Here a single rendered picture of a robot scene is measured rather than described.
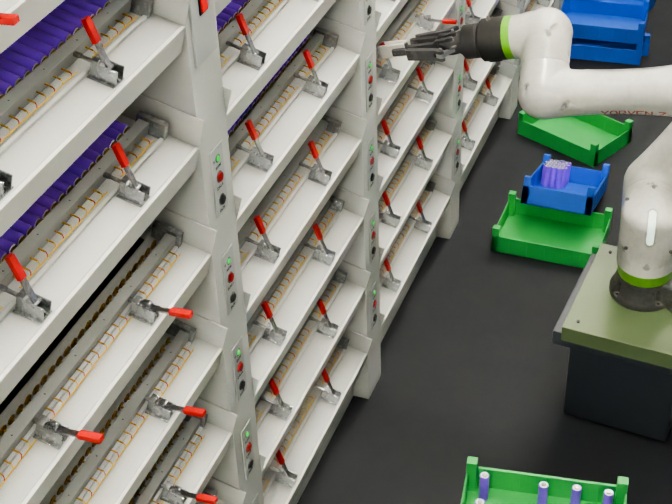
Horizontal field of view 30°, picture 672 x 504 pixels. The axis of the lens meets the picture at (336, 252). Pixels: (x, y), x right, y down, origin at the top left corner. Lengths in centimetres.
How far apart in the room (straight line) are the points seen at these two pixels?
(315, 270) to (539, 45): 65
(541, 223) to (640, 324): 90
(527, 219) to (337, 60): 134
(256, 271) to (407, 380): 97
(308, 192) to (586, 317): 76
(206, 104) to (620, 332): 128
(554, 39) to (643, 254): 52
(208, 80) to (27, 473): 63
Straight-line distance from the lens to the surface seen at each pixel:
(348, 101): 262
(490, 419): 307
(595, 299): 293
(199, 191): 195
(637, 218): 278
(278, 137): 227
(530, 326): 334
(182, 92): 186
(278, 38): 218
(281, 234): 237
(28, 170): 152
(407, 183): 321
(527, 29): 267
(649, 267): 284
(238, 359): 221
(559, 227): 369
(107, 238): 172
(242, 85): 204
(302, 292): 255
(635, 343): 283
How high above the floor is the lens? 215
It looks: 37 degrees down
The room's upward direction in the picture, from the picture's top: 2 degrees counter-clockwise
